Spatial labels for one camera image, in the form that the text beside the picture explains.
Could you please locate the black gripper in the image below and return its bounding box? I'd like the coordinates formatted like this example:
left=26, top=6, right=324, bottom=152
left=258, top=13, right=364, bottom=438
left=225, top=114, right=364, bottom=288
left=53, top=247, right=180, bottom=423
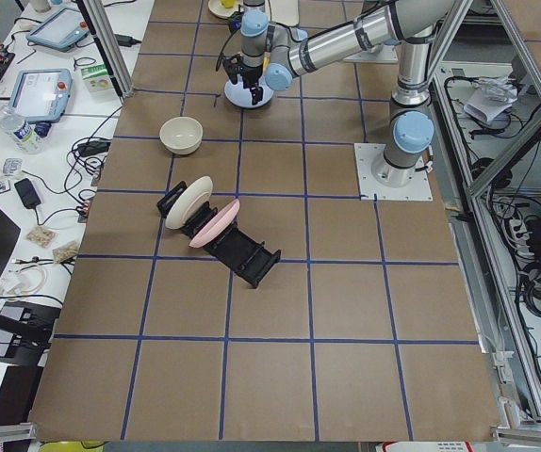
left=240, top=64, right=262, bottom=105

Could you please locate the blue plate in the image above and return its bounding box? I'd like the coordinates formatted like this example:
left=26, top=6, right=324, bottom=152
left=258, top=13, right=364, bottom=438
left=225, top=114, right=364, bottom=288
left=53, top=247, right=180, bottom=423
left=224, top=75, right=274, bottom=109

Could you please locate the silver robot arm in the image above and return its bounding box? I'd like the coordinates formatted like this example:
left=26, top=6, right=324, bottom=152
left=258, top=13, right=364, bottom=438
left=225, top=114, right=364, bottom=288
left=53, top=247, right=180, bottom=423
left=217, top=0, right=470, bottom=188

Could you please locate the white round plate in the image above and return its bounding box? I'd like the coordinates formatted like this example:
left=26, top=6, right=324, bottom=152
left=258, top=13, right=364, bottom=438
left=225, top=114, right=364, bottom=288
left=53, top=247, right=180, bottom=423
left=207, top=0, right=243, bottom=19

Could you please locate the cream plate in rack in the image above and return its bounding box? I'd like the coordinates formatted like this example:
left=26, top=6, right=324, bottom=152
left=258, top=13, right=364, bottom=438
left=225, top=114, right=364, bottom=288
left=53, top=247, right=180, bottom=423
left=165, top=175, right=213, bottom=230

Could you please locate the pink plate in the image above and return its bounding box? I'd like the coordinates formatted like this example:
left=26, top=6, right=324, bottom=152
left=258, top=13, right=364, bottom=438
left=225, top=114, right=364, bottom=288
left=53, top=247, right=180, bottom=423
left=189, top=199, right=240, bottom=249

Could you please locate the white rectangular tray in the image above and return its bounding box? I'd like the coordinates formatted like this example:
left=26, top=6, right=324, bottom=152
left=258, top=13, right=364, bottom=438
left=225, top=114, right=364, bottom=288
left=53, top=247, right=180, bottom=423
left=265, top=0, right=300, bottom=26

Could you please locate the cream bowl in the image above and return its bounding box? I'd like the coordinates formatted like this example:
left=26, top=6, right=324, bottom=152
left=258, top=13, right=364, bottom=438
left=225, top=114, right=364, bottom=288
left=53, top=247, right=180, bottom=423
left=159, top=116, right=204, bottom=155

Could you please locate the black power adapter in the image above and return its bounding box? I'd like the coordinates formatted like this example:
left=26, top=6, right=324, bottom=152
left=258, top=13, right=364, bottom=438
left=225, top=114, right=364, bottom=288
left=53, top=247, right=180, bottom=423
left=114, top=34, right=141, bottom=47

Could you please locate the green white box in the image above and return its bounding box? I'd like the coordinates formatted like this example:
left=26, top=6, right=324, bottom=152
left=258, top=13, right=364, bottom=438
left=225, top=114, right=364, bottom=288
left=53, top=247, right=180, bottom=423
left=80, top=64, right=112, bottom=93

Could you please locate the black dish rack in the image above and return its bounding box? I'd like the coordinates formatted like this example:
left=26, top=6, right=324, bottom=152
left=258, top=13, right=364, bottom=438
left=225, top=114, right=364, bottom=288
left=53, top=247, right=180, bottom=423
left=156, top=189, right=281, bottom=288

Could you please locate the far teach pendant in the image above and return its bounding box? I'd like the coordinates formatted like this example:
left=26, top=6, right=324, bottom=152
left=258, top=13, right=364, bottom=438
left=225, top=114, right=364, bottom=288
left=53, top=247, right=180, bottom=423
left=26, top=8, right=90, bottom=51

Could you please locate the teach pendant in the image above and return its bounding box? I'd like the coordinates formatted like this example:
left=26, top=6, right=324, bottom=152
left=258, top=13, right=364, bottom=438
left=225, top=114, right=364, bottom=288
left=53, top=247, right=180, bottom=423
left=26, top=8, right=90, bottom=51
left=9, top=69, right=73, bottom=123

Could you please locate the near teach pendant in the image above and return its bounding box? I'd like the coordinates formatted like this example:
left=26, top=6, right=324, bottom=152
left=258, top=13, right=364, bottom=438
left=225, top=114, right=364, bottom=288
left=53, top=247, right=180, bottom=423
left=9, top=69, right=73, bottom=123

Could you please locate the clear water bottle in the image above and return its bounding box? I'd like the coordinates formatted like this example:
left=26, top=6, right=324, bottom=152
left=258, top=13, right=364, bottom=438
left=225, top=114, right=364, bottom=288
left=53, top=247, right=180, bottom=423
left=0, top=104, right=43, bottom=155

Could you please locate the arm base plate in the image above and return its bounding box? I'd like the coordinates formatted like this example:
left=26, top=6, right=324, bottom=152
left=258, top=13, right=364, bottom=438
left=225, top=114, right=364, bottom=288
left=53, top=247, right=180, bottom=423
left=343, top=44, right=398, bottom=64
left=353, top=143, right=433, bottom=202

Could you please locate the aluminium frame post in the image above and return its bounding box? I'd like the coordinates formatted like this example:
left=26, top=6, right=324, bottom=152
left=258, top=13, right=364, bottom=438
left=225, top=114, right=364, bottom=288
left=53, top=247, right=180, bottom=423
left=76, top=0, right=134, bottom=99

